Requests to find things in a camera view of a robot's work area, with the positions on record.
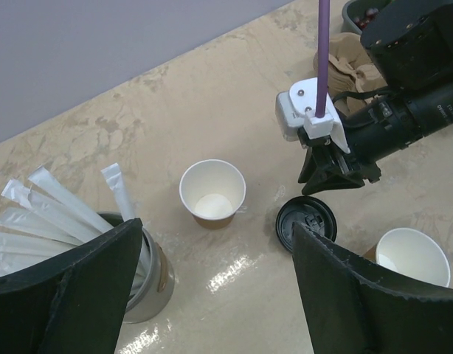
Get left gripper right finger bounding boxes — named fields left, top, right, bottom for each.
left=292, top=223, right=453, bottom=353

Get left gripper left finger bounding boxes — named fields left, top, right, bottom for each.
left=0, top=218, right=142, bottom=353

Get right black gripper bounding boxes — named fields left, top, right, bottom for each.
left=298, top=99, right=422, bottom=195

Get black plastic cup lid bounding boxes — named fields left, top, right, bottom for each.
left=275, top=195, right=337, bottom=253

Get brown paper coffee cup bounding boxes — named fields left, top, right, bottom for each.
left=179, top=159, right=246, bottom=230

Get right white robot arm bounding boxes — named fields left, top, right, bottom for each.
left=299, top=1, right=453, bottom=195

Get grey straw holder tin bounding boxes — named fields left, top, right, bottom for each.
left=91, top=230, right=174, bottom=327

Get cardboard cup carrier tray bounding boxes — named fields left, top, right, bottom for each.
left=328, top=32, right=387, bottom=97

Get grey fruit tray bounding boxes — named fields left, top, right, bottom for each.
left=341, top=0, right=391, bottom=35

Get dark red grapes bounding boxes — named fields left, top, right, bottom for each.
left=353, top=7, right=380, bottom=30

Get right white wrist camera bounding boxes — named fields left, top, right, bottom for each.
left=275, top=77, right=350, bottom=154

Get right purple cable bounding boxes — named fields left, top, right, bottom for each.
left=314, top=0, right=331, bottom=121

